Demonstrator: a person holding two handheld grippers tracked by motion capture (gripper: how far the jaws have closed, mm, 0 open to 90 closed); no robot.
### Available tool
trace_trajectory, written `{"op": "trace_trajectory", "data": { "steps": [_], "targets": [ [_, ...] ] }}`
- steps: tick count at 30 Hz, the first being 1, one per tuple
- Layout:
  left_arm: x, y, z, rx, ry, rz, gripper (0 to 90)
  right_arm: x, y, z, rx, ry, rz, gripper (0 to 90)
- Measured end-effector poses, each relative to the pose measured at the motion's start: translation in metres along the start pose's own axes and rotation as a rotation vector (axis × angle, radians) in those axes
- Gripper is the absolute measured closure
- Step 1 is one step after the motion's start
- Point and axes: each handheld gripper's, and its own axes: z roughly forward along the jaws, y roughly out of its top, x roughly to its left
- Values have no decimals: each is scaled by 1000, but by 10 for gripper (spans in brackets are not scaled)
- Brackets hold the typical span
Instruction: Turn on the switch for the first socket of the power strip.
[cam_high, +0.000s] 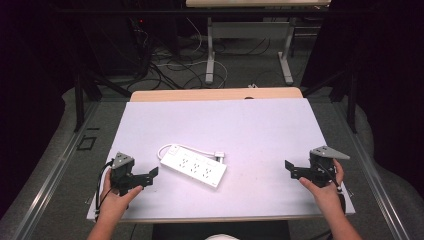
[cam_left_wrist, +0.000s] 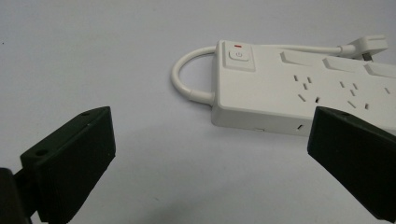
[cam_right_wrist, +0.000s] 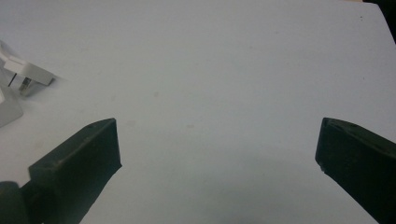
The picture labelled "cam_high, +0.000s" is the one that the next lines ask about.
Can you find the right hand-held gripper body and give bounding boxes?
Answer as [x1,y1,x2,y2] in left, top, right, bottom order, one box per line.
[293,145,351,189]

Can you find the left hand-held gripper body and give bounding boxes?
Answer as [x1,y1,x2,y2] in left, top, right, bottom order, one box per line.
[110,151,155,197]

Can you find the white power strip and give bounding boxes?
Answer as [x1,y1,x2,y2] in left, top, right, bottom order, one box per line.
[159,144,228,190]

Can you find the person's right hand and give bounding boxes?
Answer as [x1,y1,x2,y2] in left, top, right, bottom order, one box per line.
[298,158,347,216]

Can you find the person's left hand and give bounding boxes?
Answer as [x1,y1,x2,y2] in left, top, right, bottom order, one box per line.
[99,168,145,222]

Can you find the person's dark lap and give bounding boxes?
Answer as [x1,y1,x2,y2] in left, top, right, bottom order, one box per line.
[152,219,292,240]

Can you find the white table mat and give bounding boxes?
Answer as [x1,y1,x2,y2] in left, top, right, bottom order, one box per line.
[86,97,356,224]

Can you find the black metal stand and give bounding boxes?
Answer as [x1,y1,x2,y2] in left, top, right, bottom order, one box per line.
[73,64,133,133]
[300,64,360,135]

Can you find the wooden table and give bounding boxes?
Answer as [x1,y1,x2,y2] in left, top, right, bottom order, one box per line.
[129,86,304,103]

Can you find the dark curtain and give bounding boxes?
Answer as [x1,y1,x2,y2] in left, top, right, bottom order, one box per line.
[301,0,424,191]
[0,0,84,221]

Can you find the dark computer tower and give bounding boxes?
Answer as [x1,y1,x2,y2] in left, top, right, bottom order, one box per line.
[81,13,153,78]

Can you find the white-legged desk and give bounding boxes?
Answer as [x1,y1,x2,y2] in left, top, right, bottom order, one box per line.
[185,0,332,86]

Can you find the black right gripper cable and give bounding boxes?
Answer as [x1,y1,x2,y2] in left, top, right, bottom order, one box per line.
[319,162,347,214]

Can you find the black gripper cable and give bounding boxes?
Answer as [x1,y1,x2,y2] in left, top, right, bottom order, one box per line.
[319,162,347,214]
[95,159,115,223]

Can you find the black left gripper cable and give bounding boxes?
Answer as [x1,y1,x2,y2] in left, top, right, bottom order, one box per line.
[95,159,115,223]

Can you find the aluminium floor rail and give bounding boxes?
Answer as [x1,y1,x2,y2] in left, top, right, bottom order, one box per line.
[331,99,413,240]
[11,99,101,240]

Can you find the bundle of black floor cables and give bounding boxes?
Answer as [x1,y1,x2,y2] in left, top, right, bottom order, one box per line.
[126,19,234,91]

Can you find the white floor cable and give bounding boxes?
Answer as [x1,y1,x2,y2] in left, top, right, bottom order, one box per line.
[155,16,230,90]

